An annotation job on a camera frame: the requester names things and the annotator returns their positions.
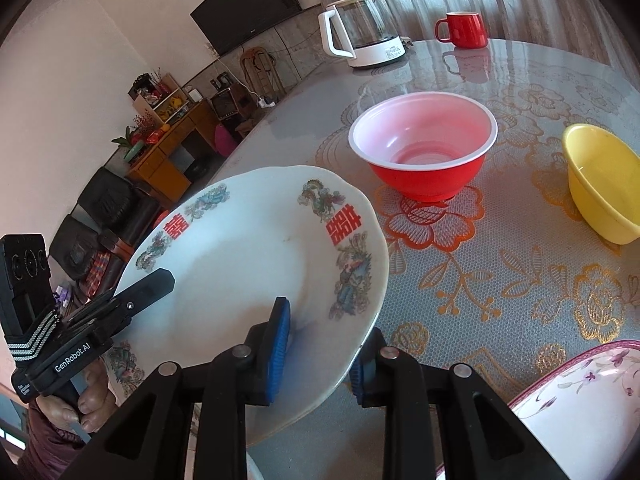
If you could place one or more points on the white power strip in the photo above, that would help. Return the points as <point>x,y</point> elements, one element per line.
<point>266,103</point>

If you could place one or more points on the white glass electric kettle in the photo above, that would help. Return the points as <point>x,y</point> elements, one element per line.
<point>372,50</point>

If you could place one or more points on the striped colourful cloth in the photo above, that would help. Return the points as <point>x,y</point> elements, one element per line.
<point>97,270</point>

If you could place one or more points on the red mug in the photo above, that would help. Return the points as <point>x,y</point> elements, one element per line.
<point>465,30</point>

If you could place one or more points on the wooden chair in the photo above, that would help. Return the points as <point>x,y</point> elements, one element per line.
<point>256,51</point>

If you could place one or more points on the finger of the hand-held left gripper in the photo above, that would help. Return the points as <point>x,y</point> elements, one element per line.
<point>145,285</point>

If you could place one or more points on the wooden cabinet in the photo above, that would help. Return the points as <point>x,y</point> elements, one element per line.
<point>160,170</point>

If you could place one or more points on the person's left hand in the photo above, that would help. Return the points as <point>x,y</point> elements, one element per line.
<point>97,400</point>

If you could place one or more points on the white plate with pink rim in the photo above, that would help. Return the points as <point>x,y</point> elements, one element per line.
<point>590,410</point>

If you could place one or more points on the black sofa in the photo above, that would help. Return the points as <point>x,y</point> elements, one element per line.
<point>107,200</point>

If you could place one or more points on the small wooden shelf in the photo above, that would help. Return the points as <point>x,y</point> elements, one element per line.
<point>152,100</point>

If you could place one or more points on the person's left forearm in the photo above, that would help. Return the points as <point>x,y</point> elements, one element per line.
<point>47,447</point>

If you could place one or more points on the black speaker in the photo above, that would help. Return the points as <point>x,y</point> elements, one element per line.
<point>224,104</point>

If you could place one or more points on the yellow plastic bowl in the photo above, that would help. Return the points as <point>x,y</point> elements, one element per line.
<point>600,185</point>

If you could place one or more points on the black wall television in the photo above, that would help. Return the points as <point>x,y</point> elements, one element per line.
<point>240,10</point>

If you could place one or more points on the white plate with red print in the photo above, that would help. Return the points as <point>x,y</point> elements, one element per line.
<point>240,250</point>

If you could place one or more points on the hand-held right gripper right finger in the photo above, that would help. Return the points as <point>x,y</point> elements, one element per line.
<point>356,376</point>

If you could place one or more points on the lace floral tablecloth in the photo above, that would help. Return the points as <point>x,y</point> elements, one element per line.
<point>500,270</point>

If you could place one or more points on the red plastic bowl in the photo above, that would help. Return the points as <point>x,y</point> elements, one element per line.
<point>420,132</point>

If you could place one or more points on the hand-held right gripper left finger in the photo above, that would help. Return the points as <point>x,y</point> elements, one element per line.
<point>277,345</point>

